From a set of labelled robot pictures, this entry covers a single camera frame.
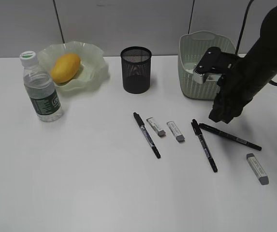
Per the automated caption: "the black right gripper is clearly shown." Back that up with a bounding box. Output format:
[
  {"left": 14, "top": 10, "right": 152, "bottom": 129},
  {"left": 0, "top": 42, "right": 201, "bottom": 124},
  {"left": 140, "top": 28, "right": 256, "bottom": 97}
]
[{"left": 193, "top": 47, "right": 249, "bottom": 124}]

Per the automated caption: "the black marker pen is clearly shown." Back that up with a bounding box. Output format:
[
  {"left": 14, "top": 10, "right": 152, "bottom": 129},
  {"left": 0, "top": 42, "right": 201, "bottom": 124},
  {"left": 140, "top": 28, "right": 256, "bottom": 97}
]
[
  {"left": 199, "top": 123, "right": 262, "bottom": 151},
  {"left": 133, "top": 112, "right": 161, "bottom": 159},
  {"left": 191, "top": 119, "right": 218, "bottom": 173}
]

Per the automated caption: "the yellow mango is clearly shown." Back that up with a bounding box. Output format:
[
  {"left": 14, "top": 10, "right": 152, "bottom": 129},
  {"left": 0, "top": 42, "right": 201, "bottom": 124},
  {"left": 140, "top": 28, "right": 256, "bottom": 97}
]
[{"left": 50, "top": 53, "right": 81, "bottom": 84}]

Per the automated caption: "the clear water bottle green label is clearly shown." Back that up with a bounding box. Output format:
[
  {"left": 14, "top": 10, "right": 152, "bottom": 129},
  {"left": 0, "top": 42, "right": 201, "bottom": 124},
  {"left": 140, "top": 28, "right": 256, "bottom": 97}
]
[{"left": 19, "top": 51, "right": 63, "bottom": 122}]

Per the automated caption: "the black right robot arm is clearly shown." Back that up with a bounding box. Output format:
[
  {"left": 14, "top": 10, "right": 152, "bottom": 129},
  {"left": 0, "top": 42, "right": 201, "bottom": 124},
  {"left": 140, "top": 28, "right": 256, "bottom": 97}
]
[{"left": 193, "top": 6, "right": 277, "bottom": 123}]

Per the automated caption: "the pale green plastic basket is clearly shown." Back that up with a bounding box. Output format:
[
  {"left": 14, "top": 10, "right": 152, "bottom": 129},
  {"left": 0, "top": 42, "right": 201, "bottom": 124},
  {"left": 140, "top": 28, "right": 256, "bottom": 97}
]
[{"left": 178, "top": 31, "right": 236, "bottom": 100}]

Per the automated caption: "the black mesh pen holder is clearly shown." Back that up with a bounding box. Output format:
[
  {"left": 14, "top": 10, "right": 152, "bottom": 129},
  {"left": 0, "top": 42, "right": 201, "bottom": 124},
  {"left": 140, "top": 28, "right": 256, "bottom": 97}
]
[{"left": 120, "top": 46, "right": 152, "bottom": 94}]

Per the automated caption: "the white grey eraser middle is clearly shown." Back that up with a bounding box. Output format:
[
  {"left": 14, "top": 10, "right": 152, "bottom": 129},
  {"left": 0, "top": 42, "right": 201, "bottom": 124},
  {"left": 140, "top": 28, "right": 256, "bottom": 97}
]
[{"left": 166, "top": 121, "right": 185, "bottom": 143}]

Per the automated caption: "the white grey eraser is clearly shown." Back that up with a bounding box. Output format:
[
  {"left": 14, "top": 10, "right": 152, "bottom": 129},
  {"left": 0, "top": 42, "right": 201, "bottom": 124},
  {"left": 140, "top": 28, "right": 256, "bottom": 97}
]
[
  {"left": 246, "top": 153, "right": 269, "bottom": 185},
  {"left": 146, "top": 117, "right": 166, "bottom": 137},
  {"left": 166, "top": 121, "right": 185, "bottom": 143}
]

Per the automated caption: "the white grey eraser left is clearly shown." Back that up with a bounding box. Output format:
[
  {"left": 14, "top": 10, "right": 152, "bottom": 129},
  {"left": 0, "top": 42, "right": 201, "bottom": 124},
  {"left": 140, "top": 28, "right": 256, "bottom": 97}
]
[{"left": 146, "top": 117, "right": 166, "bottom": 137}]

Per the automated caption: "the wavy translucent green plate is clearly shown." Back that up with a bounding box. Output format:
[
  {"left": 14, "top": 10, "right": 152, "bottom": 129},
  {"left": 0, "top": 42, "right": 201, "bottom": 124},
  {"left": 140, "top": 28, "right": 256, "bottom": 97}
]
[{"left": 38, "top": 41, "right": 108, "bottom": 91}]

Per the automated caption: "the white grey eraser right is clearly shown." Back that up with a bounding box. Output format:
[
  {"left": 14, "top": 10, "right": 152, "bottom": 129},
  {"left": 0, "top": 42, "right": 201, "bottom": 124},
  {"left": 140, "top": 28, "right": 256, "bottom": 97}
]
[{"left": 246, "top": 153, "right": 269, "bottom": 185}]

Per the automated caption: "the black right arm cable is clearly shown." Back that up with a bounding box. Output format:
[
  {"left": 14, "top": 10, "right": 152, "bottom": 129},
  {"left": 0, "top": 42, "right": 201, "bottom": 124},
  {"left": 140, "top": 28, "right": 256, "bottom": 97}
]
[{"left": 236, "top": 0, "right": 277, "bottom": 87}]

